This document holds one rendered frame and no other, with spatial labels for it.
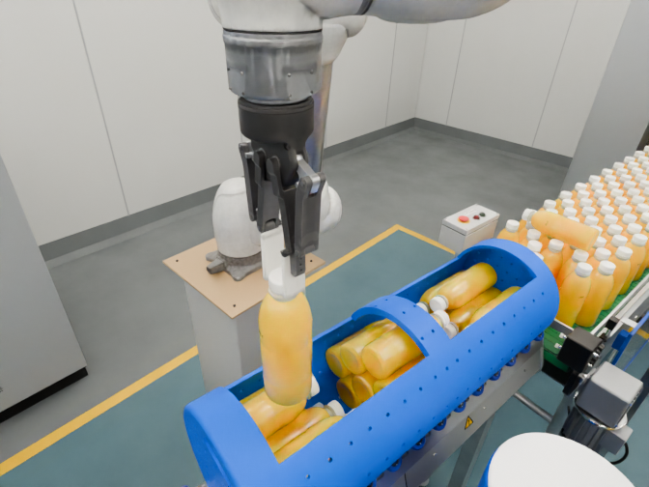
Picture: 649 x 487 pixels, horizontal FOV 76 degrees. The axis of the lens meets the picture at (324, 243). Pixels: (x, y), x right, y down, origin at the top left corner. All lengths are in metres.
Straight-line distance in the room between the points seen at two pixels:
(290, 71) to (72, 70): 2.95
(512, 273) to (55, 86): 2.88
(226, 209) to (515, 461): 0.92
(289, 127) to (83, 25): 2.94
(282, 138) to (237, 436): 0.45
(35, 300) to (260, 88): 1.91
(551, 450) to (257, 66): 0.88
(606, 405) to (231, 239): 1.17
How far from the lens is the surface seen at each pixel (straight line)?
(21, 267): 2.12
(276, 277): 0.53
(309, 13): 0.39
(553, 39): 5.48
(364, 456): 0.76
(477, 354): 0.93
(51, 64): 3.26
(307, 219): 0.43
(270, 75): 0.39
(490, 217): 1.58
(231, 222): 1.24
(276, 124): 0.40
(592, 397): 1.49
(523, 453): 0.98
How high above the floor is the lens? 1.80
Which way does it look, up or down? 33 degrees down
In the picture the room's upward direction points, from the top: 2 degrees clockwise
